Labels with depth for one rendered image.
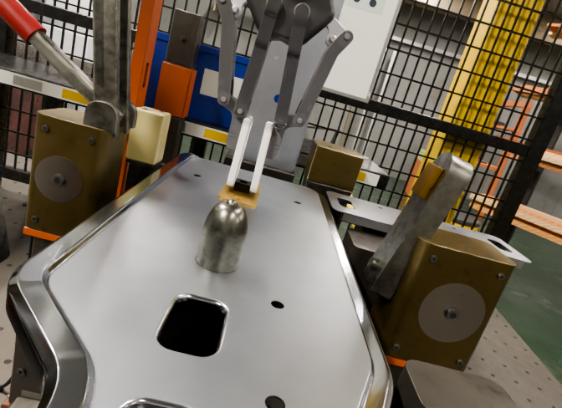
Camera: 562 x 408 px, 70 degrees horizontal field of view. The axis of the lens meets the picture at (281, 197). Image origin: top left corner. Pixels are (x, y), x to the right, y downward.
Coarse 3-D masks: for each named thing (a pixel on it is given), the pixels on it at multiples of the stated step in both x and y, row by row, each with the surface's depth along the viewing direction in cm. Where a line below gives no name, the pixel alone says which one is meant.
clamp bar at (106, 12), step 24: (96, 0) 35; (120, 0) 37; (96, 24) 35; (120, 24) 38; (96, 48) 36; (120, 48) 38; (96, 72) 36; (120, 72) 39; (96, 96) 37; (120, 96) 40; (120, 120) 40
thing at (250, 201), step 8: (224, 184) 42; (240, 184) 41; (248, 184) 41; (224, 192) 39; (232, 192) 40; (240, 192) 41; (248, 192) 41; (256, 192) 42; (224, 200) 38; (240, 200) 38; (248, 200) 39; (256, 200) 40
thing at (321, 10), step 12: (252, 0) 36; (264, 0) 36; (288, 0) 36; (300, 0) 36; (312, 0) 36; (324, 0) 36; (252, 12) 36; (288, 12) 36; (312, 12) 36; (324, 12) 36; (276, 24) 36; (288, 24) 36; (312, 24) 36; (324, 24) 36; (276, 36) 37; (288, 36) 36; (312, 36) 37
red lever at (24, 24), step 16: (0, 0) 35; (16, 0) 36; (0, 16) 36; (16, 16) 36; (32, 16) 37; (16, 32) 36; (32, 32) 36; (48, 48) 37; (64, 64) 37; (80, 80) 37
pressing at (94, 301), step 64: (128, 192) 37; (192, 192) 43; (64, 256) 24; (128, 256) 27; (192, 256) 29; (256, 256) 32; (320, 256) 36; (64, 320) 19; (128, 320) 21; (256, 320) 24; (320, 320) 26; (64, 384) 16; (128, 384) 17; (192, 384) 18; (256, 384) 19; (320, 384) 20; (384, 384) 22
